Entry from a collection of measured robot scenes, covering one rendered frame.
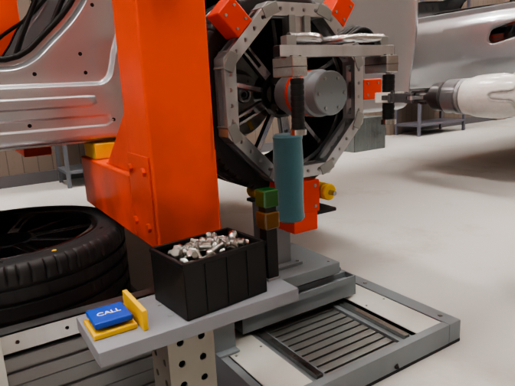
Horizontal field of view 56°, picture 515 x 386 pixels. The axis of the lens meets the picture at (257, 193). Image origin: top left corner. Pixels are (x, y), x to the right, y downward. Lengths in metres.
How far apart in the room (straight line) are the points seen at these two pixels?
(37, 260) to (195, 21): 0.67
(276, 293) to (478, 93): 0.67
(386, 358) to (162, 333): 0.82
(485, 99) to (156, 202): 0.80
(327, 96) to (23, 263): 0.91
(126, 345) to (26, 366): 0.37
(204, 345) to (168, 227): 0.28
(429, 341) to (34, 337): 1.16
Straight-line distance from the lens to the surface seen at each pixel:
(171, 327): 0.95
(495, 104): 1.26
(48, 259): 1.27
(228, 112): 1.41
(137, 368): 1.31
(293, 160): 1.38
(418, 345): 1.67
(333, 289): 1.81
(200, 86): 1.11
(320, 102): 1.41
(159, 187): 1.09
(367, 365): 1.52
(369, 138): 6.27
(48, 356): 1.23
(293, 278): 1.71
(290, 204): 1.41
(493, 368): 1.73
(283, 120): 1.64
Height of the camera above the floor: 0.88
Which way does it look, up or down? 13 degrees down
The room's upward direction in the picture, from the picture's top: 3 degrees counter-clockwise
